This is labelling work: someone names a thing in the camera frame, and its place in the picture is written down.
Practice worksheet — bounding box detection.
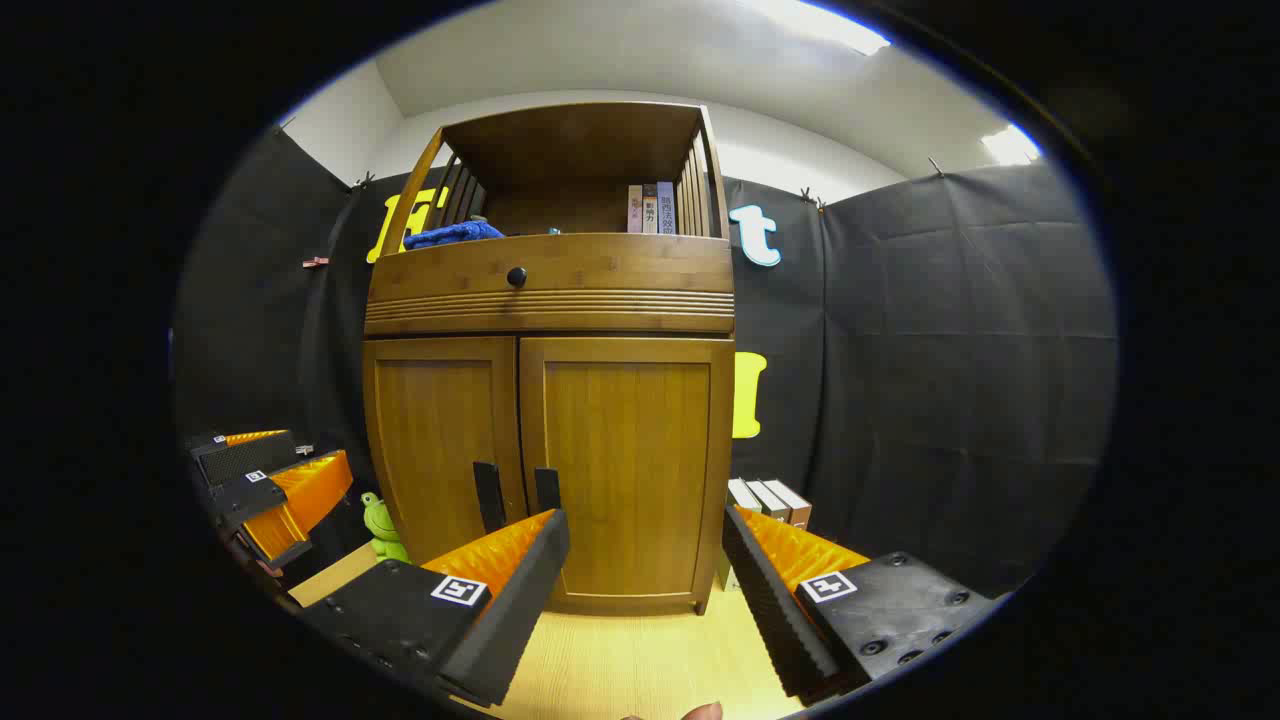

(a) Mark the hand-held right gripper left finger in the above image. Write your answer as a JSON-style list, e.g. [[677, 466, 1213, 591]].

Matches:
[[300, 508, 571, 709]]

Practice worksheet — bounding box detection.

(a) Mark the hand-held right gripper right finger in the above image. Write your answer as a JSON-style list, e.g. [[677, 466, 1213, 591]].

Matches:
[[722, 505, 1001, 706]]

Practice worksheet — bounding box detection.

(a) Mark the wooden shoe cabinet door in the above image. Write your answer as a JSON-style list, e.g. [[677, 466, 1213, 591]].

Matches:
[[519, 337, 736, 613], [364, 338, 528, 566]]

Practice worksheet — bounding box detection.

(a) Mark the wooden double-door shoe cabinet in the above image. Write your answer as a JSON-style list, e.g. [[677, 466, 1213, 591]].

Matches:
[[362, 100, 737, 617]]

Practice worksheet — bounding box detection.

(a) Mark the green frog plush toy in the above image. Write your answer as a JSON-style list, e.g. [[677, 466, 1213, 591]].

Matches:
[[360, 491, 411, 564]]

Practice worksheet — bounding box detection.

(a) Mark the large brown book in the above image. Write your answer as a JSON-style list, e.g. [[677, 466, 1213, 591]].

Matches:
[[763, 480, 813, 531]]

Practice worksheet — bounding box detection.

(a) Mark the grey book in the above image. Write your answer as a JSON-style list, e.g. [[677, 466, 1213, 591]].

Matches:
[[746, 480, 791, 524]]

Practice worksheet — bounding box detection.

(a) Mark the blue cloth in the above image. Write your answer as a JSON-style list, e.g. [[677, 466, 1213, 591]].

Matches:
[[403, 220, 506, 251]]

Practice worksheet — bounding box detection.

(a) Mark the black backdrop cloth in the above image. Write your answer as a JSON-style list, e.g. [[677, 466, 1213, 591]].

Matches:
[[172, 125, 1119, 601]]

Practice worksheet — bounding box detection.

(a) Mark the small ceiling light panel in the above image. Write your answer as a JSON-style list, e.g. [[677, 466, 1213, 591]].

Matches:
[[982, 124, 1042, 167]]

